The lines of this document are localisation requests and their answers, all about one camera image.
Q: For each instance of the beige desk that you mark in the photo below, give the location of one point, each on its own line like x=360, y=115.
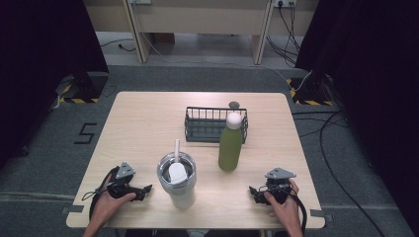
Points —
x=204, y=19

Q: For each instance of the person's left hand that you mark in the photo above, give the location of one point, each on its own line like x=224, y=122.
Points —
x=108, y=205

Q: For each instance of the grey tape strip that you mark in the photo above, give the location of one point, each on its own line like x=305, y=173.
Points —
x=74, y=209
x=321, y=214

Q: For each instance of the stand base with hazard tape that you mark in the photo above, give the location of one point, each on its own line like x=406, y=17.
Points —
x=84, y=89
x=313, y=94

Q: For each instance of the green bottle with white cap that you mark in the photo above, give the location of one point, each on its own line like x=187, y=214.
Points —
x=230, y=151

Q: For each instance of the brown box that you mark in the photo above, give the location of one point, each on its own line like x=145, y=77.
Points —
x=163, y=38

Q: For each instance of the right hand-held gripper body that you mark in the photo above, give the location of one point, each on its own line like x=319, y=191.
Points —
x=279, y=187

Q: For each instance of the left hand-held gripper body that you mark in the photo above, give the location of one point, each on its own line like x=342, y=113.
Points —
x=122, y=184

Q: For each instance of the white tumbler with straw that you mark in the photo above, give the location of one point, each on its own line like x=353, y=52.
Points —
x=179, y=187

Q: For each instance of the person's right hand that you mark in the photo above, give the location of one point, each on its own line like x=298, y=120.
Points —
x=286, y=209

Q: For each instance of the white wall socket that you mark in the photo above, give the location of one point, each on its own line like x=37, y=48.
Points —
x=285, y=2

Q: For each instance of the dark curtain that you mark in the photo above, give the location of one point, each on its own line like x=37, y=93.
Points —
x=372, y=82
x=42, y=65

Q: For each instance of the small grey round cap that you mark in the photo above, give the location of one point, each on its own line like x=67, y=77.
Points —
x=234, y=104

